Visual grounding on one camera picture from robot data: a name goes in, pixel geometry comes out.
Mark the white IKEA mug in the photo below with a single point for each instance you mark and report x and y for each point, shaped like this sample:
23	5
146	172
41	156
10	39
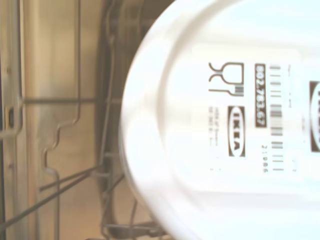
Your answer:
187	100

